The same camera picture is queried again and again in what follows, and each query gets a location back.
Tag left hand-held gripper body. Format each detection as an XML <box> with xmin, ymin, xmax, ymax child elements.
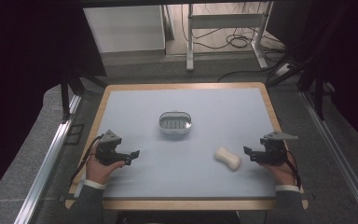
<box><xmin>94</xmin><ymin>129</ymin><xmax>126</xmax><ymax>166</ymax></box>

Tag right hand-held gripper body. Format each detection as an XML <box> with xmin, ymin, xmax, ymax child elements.
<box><xmin>259</xmin><ymin>131</ymin><xmax>299</xmax><ymax>166</ymax></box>

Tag cream soap bar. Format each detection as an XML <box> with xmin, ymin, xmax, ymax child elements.
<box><xmin>213</xmin><ymin>146</ymin><xmax>242</xmax><ymax>172</ymax></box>

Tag white soap dish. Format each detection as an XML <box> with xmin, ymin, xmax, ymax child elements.
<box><xmin>158</xmin><ymin>110</ymin><xmax>193</xmax><ymax>135</ymax></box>

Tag person's left hand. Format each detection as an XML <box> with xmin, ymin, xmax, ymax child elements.
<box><xmin>85</xmin><ymin>150</ymin><xmax>126</xmax><ymax>187</ymax></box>

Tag person's right hand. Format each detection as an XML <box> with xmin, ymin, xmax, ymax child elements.
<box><xmin>260</xmin><ymin>153</ymin><xmax>296</xmax><ymax>188</ymax></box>

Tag light blue table mat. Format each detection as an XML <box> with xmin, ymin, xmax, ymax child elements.
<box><xmin>74</xmin><ymin>87</ymin><xmax>278</xmax><ymax>200</ymax></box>

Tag black stand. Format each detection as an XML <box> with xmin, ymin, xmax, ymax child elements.
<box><xmin>59</xmin><ymin>66</ymin><xmax>108</xmax><ymax>122</ymax></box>
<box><xmin>296</xmin><ymin>55</ymin><xmax>337</xmax><ymax>121</ymax></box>

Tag wooden table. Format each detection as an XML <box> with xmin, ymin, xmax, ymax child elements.
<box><xmin>64</xmin><ymin>81</ymin><xmax>310</xmax><ymax>211</ymax></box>

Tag white power strip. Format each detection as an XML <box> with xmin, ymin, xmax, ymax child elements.
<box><xmin>274</xmin><ymin>63</ymin><xmax>295</xmax><ymax>77</ymax></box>

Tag dark curtain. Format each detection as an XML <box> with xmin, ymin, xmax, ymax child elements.
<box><xmin>265</xmin><ymin>0</ymin><xmax>358</xmax><ymax>155</ymax></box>
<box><xmin>0</xmin><ymin>0</ymin><xmax>107</xmax><ymax>209</ymax></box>

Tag white cabinet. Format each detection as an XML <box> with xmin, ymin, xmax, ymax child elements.
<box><xmin>83</xmin><ymin>5</ymin><xmax>166</xmax><ymax>54</ymax></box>

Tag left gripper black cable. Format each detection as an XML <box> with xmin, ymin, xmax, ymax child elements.
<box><xmin>69</xmin><ymin>133</ymin><xmax>104</xmax><ymax>189</ymax></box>

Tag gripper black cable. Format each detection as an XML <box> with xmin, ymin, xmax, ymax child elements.
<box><xmin>284</xmin><ymin>149</ymin><xmax>302</xmax><ymax>189</ymax></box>
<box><xmin>69</xmin><ymin>133</ymin><xmax>104</xmax><ymax>189</ymax></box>

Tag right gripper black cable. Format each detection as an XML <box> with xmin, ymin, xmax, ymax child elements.
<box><xmin>284</xmin><ymin>149</ymin><xmax>302</xmax><ymax>189</ymax></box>

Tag aluminium rail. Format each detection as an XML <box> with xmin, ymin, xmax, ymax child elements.
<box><xmin>13</xmin><ymin>94</ymin><xmax>82</xmax><ymax>224</ymax></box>
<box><xmin>300</xmin><ymin>91</ymin><xmax>358</xmax><ymax>224</ymax></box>

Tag black floor cables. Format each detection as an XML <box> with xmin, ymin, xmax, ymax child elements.
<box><xmin>181</xmin><ymin>2</ymin><xmax>293</xmax><ymax>84</ymax></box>

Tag white desk frame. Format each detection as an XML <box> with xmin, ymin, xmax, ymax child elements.
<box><xmin>186</xmin><ymin>1</ymin><xmax>275</xmax><ymax>72</ymax></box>

